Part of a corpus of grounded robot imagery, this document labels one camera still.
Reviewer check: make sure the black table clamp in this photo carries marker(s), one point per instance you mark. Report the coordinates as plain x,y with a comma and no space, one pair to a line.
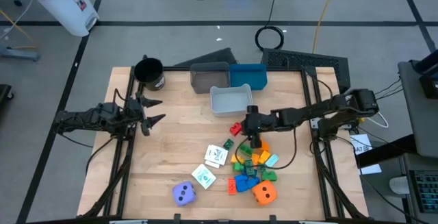
272,218
177,218

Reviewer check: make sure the white trash can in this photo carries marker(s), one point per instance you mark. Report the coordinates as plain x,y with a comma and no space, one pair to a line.
65,8

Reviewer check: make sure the orange foam die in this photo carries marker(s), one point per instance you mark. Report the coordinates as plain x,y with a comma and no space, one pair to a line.
264,192

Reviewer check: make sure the red toy brick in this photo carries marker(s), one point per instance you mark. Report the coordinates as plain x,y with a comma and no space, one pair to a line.
235,128

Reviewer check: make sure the large blue toy brick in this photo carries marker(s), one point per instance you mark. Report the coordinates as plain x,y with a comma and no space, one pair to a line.
242,183

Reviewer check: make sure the purple foam die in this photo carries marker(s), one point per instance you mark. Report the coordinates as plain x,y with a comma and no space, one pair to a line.
184,194

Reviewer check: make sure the rounded blue toy brick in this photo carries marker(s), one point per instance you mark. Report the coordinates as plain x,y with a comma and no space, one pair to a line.
254,182

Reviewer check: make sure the black cart with caster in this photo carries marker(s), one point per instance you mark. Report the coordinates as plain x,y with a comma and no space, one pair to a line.
5,94

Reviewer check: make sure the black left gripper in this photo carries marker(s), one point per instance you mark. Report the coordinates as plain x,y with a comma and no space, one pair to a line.
137,111

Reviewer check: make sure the small dark green toy brick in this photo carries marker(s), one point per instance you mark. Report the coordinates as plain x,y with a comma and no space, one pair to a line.
261,168
228,144

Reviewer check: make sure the plain white paper sheet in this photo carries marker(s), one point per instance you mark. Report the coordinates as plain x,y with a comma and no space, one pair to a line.
371,169

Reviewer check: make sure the dark grey desk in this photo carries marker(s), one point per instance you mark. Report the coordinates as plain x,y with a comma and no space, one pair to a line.
407,162

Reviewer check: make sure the black triangular panel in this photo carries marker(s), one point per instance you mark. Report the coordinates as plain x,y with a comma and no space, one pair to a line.
212,59

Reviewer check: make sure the white green card packets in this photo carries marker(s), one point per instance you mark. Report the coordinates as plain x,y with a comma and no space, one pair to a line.
203,176

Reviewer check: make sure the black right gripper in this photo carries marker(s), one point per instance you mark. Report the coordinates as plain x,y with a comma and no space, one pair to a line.
260,123

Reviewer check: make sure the dark grey plastic bin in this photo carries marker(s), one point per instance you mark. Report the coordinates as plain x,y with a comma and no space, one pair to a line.
208,80

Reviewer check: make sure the blue plastic bin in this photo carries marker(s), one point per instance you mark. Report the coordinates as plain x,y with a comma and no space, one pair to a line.
248,76

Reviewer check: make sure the backlit black keyboard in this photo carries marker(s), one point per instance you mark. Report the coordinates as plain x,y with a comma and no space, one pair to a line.
426,191

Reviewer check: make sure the light grey plastic bin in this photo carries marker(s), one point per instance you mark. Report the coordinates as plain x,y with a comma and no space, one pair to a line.
231,100

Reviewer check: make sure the yellow toy brick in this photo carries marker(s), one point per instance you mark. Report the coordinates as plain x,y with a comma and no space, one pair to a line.
264,156
236,159

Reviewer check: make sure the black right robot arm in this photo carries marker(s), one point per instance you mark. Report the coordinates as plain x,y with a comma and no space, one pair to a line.
325,109

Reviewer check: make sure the black perforated panel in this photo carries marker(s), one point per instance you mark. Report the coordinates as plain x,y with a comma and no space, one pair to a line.
301,61

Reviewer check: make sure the grey side table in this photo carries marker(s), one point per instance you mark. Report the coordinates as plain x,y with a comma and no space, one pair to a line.
422,121

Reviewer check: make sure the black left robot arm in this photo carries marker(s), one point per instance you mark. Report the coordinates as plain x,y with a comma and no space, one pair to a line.
85,118

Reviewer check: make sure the red-orange toy brick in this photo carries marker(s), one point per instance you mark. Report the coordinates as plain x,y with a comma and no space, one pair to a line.
232,186

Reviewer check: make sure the black cup with cartoon eyes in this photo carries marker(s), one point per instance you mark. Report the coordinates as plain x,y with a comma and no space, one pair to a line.
149,71

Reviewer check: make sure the grey metal stand base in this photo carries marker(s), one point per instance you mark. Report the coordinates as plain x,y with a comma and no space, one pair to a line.
18,54

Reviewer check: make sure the white paper with code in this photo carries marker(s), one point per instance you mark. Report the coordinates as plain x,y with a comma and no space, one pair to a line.
361,142

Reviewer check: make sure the light cyan toy brick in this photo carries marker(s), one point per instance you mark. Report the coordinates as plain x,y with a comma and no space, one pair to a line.
272,160

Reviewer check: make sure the orange toy brick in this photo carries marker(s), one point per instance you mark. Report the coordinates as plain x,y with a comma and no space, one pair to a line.
255,159
265,146

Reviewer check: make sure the long dark green toy brick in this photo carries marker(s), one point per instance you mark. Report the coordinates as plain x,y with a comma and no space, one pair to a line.
250,167

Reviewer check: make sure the black device on table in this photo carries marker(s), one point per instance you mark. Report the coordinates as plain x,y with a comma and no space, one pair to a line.
429,80

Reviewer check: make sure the black aluminium table frame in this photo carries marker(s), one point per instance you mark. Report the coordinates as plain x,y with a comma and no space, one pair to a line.
284,68

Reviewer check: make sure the yellow connector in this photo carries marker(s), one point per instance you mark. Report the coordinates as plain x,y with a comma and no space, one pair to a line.
361,119

